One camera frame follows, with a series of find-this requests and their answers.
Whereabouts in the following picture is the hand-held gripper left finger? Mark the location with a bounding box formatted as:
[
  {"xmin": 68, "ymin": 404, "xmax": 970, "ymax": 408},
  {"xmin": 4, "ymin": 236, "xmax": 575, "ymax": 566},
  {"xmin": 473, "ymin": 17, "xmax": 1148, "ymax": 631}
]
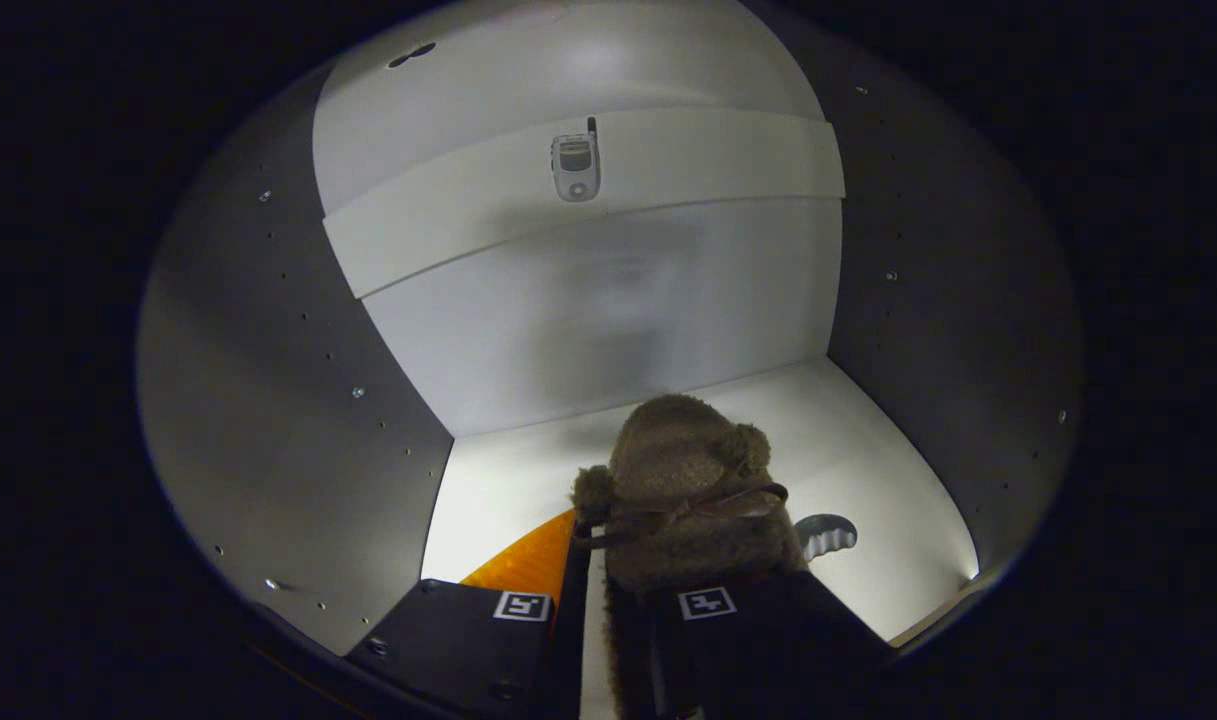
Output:
[{"xmin": 346, "ymin": 508, "xmax": 594, "ymax": 720}]

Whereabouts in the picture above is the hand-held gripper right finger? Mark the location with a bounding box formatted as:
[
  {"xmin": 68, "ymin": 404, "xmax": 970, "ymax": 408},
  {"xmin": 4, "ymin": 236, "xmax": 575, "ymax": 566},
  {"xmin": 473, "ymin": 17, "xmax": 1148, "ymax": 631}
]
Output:
[{"xmin": 648, "ymin": 570, "xmax": 894, "ymax": 720}]

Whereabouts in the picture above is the brown fluffy shoe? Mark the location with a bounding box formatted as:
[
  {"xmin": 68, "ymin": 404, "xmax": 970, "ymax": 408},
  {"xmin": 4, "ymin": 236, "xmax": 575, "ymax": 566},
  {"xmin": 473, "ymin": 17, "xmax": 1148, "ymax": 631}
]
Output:
[{"xmin": 571, "ymin": 394, "xmax": 809, "ymax": 720}]

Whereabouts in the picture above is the grey shoe cabinet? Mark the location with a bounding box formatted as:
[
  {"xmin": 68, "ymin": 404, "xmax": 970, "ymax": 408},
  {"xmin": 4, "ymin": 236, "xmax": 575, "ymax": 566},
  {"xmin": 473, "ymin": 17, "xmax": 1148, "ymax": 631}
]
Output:
[{"xmin": 136, "ymin": 0, "xmax": 1084, "ymax": 701}]

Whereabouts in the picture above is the white cabinet shelf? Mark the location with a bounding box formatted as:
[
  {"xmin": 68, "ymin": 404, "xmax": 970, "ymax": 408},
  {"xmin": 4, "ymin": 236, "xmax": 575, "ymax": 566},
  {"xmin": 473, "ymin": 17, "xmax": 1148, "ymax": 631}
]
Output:
[{"xmin": 323, "ymin": 107, "xmax": 847, "ymax": 301}]

